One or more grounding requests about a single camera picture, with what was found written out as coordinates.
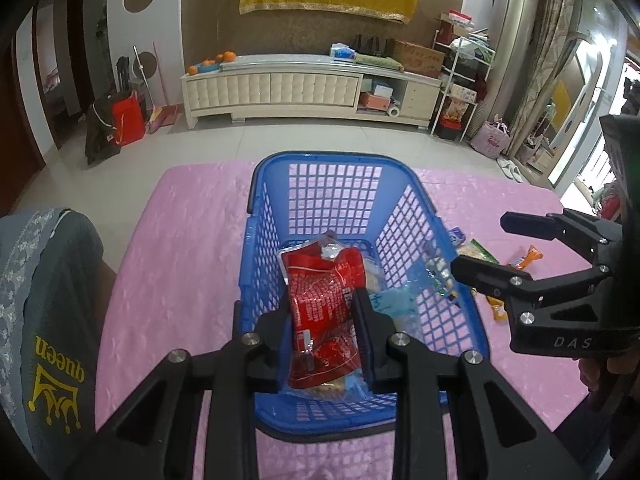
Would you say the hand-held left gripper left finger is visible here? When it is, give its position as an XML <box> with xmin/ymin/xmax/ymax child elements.
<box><xmin>65</xmin><ymin>310</ymin><xmax>294</xmax><ymax>480</ymax></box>

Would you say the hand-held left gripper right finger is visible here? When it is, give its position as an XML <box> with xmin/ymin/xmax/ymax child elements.
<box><xmin>352</xmin><ymin>287</ymin><xmax>588</xmax><ymax>480</ymax></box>

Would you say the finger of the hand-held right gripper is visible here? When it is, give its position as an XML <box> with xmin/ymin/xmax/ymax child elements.
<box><xmin>451</xmin><ymin>255</ymin><xmax>613</xmax><ymax>328</ymax></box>
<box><xmin>501</xmin><ymin>208</ymin><xmax>623</xmax><ymax>261</ymax></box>

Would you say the long red snack packet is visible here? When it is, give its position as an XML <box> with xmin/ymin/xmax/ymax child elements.
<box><xmin>280</xmin><ymin>230</ymin><xmax>371</xmax><ymax>401</ymax></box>

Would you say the blue plastic basket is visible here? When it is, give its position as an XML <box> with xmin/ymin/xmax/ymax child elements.
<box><xmin>246</xmin><ymin>152</ymin><xmax>491</xmax><ymax>443</ymax></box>

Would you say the person's right hand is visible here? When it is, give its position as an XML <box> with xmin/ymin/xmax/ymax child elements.
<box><xmin>580</xmin><ymin>360</ymin><xmax>608</xmax><ymax>394</ymax></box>

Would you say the green edged snack packet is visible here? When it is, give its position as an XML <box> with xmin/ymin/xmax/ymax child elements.
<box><xmin>457</xmin><ymin>239</ymin><xmax>501</xmax><ymax>266</ymax></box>

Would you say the small orange snack packet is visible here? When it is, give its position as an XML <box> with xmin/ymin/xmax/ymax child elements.
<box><xmin>506</xmin><ymin>245</ymin><xmax>544</xmax><ymax>273</ymax></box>
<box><xmin>485</xmin><ymin>295</ymin><xmax>508</xmax><ymax>323</ymax></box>

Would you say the clear candy packet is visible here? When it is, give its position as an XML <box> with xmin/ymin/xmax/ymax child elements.
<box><xmin>422</xmin><ymin>245</ymin><xmax>463</xmax><ymax>306</ymax></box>

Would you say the clear blue snack packet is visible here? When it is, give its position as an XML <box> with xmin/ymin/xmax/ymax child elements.
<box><xmin>372</xmin><ymin>285</ymin><xmax>418</xmax><ymax>331</ymax></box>

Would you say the beige snack packet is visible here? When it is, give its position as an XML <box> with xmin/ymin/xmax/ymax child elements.
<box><xmin>362</xmin><ymin>255</ymin><xmax>386</xmax><ymax>293</ymax></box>

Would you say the pink tote bag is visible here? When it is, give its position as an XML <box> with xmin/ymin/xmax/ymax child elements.
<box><xmin>470</xmin><ymin>116</ymin><xmax>511</xmax><ymax>160</ymax></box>

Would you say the red yellow package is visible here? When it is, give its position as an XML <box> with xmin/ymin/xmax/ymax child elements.
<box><xmin>442</xmin><ymin>97</ymin><xmax>468</xmax><ymax>123</ymax></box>

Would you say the pink quilted table cover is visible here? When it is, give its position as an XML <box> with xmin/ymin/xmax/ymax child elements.
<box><xmin>92</xmin><ymin>157</ymin><xmax>601</xmax><ymax>480</ymax></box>

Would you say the arched standing mirror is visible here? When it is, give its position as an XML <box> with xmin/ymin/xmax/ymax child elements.
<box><xmin>547</xmin><ymin>35</ymin><xmax>621</xmax><ymax>186</ymax></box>

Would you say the white metal shelf rack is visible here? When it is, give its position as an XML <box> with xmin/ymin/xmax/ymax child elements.
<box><xmin>431</xmin><ymin>25</ymin><xmax>496</xmax><ymax>142</ymax></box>

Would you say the standing air conditioner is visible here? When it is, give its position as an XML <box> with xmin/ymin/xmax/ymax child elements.
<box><xmin>479</xmin><ymin>0</ymin><xmax>542</xmax><ymax>126</ymax></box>

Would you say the beige patterned curtain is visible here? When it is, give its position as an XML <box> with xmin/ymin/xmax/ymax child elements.
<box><xmin>520</xmin><ymin>0</ymin><xmax>581</xmax><ymax>161</ymax></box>

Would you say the orange flat box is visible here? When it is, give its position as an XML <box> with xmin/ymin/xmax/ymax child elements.
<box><xmin>357</xmin><ymin>92</ymin><xmax>392</xmax><ymax>111</ymax></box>

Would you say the brown cardboard box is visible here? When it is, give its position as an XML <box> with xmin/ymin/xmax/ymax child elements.
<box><xmin>390</xmin><ymin>39</ymin><xmax>446</xmax><ymax>78</ymax></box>

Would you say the red white box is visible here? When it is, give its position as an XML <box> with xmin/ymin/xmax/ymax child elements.
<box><xmin>440</xmin><ymin>9</ymin><xmax>475</xmax><ymax>31</ymax></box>

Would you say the green flat cushion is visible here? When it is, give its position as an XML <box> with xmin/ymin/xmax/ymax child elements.
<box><xmin>354</xmin><ymin>54</ymin><xmax>403</xmax><ymax>72</ymax></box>

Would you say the grey crown print cloth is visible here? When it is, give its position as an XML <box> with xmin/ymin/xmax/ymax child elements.
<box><xmin>0</xmin><ymin>207</ymin><xmax>106</xmax><ymax>480</ymax></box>

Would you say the black router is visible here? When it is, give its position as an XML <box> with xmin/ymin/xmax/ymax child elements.
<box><xmin>352</xmin><ymin>34</ymin><xmax>388</xmax><ymax>56</ymax></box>

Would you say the pink broom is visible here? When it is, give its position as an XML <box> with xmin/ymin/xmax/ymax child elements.
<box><xmin>146</xmin><ymin>42</ymin><xmax>181</xmax><ymax>135</ymax></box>

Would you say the cream tv cabinet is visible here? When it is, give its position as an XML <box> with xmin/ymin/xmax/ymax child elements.
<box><xmin>180</xmin><ymin>53</ymin><xmax>445</xmax><ymax>129</ymax></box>

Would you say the red paper bag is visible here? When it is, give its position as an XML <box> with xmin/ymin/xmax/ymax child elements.
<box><xmin>111</xmin><ymin>91</ymin><xmax>147</xmax><ymax>147</ymax></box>

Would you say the black bag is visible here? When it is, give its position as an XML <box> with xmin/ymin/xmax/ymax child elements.
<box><xmin>84</xmin><ymin>100</ymin><xmax>123</xmax><ymax>166</ymax></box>

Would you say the mop with metal pole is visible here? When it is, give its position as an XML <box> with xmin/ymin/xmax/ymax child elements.
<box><xmin>132</xmin><ymin>45</ymin><xmax>153</xmax><ymax>121</ymax></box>

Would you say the dark wooden door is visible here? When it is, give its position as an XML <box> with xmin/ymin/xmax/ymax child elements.
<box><xmin>0</xmin><ymin>35</ymin><xmax>48</xmax><ymax>211</ymax></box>

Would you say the dark wooden door frame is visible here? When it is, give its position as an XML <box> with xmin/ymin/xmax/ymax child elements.
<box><xmin>30</xmin><ymin>0</ymin><xmax>87</xmax><ymax>151</ymax></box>

